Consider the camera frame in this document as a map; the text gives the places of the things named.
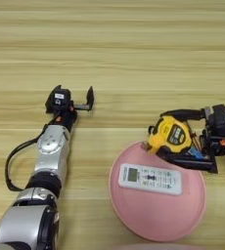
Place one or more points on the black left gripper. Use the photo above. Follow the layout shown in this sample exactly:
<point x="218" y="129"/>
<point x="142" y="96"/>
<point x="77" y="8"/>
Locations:
<point x="67" y="120"/>

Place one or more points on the yellow black tape measure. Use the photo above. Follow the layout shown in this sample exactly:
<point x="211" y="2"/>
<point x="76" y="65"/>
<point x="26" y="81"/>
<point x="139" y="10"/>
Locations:
<point x="163" y="133"/>

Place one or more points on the white remote control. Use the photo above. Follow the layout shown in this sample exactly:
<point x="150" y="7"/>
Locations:
<point x="150" y="179"/>

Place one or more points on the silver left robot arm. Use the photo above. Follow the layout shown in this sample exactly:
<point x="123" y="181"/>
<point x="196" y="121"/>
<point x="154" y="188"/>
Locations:
<point x="51" y="153"/>

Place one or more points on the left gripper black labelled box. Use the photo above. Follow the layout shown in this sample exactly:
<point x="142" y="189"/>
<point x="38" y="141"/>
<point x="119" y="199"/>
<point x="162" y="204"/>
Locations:
<point x="59" y="99"/>

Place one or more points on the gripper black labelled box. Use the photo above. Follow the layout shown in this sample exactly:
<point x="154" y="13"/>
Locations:
<point x="220" y="118"/>
<point x="59" y="99"/>

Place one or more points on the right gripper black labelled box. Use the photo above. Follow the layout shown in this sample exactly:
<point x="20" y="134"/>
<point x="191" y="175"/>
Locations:
<point x="220" y="118"/>

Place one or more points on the pink round plate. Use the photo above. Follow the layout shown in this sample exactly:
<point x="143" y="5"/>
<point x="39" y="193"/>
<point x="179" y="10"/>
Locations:
<point x="157" y="215"/>

